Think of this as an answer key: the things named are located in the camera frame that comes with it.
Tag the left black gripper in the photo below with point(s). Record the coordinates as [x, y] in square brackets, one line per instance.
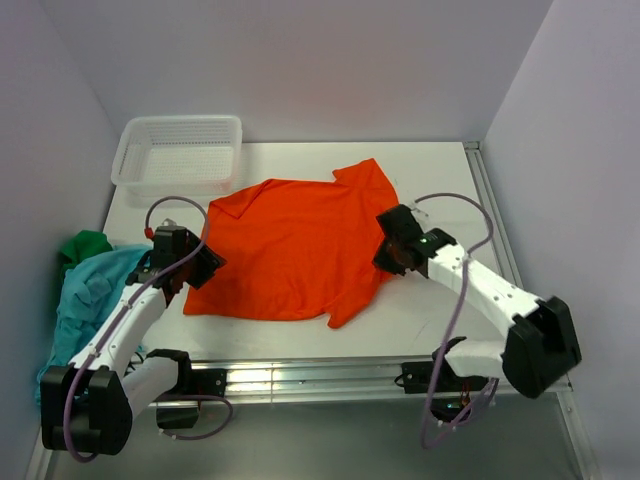
[209, 262]

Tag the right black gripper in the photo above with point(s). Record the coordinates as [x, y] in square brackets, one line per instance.
[381, 261]

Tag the orange t shirt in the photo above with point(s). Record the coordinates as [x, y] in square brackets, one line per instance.
[295, 250]

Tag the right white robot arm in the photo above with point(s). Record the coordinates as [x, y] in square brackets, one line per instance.
[538, 343]

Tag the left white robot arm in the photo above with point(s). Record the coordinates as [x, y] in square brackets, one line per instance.
[88, 406]

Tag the white perforated plastic basket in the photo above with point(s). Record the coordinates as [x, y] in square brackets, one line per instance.
[187, 155]

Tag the teal t shirt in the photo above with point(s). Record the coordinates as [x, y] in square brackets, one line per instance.
[88, 295]

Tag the green t shirt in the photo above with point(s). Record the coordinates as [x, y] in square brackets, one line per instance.
[83, 245]

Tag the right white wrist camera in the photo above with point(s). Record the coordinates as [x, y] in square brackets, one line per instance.
[420, 215]

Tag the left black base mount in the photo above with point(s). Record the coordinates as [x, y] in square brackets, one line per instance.
[180, 411]

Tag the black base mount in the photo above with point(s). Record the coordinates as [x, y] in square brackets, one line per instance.
[180, 411]
[460, 392]

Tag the front aluminium rail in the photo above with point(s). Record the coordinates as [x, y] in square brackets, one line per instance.
[317, 380]

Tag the aluminium rail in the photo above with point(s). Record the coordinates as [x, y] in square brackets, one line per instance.
[577, 435]
[317, 380]

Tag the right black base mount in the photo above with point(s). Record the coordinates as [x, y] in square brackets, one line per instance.
[460, 392]

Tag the right aluminium rail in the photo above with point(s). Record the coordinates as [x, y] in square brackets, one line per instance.
[577, 435]

